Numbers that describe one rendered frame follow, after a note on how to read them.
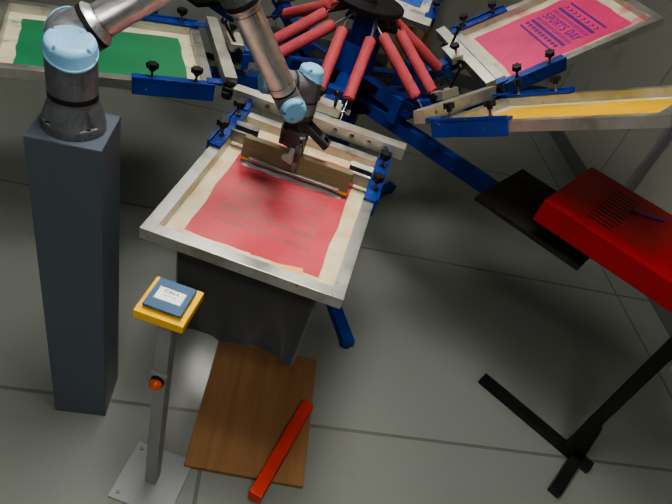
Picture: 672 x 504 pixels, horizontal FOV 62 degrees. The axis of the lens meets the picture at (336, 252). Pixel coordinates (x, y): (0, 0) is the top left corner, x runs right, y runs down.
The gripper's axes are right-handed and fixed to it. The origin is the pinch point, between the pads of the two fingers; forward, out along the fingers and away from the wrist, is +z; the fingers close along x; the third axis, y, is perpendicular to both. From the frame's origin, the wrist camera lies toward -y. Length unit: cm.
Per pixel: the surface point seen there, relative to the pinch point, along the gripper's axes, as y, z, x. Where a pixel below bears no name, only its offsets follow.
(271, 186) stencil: 5.4, 4.8, 9.0
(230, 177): 18.8, 4.5, 11.9
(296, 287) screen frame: -15, 3, 52
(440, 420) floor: -89, 102, 2
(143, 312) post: 17, 5, 75
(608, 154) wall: -193, 68, -264
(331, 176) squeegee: -12.3, -1.8, 1.7
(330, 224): -17.4, 5.2, 17.7
